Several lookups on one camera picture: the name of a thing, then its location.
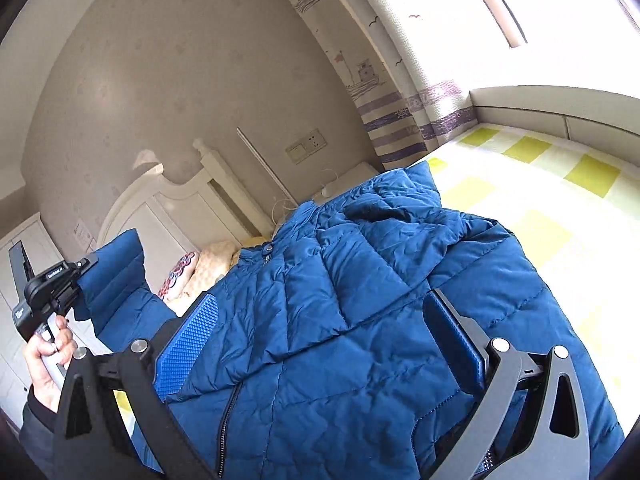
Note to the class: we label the yellow checked bed sheet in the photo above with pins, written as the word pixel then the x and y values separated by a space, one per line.
pixel 550 200

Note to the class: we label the blue puffer jacket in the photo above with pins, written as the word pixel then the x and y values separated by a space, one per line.
pixel 325 310

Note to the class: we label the thin white rod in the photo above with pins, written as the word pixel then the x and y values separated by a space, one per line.
pixel 262 170

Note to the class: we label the white wooden headboard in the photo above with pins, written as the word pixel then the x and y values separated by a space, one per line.
pixel 175 210

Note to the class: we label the person's left hand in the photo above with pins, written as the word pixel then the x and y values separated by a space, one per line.
pixel 45 365

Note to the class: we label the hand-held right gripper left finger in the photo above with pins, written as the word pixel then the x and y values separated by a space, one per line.
pixel 187 345

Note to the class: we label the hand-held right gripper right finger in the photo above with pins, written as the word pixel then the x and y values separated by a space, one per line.
pixel 462 345

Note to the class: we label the bright window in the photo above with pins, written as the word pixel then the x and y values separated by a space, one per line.
pixel 575 0

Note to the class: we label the wall power socket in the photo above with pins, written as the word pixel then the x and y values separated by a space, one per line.
pixel 316 140

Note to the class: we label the floral patterned pillow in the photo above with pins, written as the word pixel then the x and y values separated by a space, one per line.
pixel 177 275

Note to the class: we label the person's left forearm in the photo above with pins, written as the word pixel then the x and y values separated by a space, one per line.
pixel 37 435

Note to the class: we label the cream quilted blanket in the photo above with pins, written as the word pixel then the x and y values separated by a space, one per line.
pixel 212 265

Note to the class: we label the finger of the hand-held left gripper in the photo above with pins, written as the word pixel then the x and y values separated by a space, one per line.
pixel 80 265

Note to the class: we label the printed striped curtain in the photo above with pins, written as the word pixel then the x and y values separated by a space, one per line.
pixel 400 60

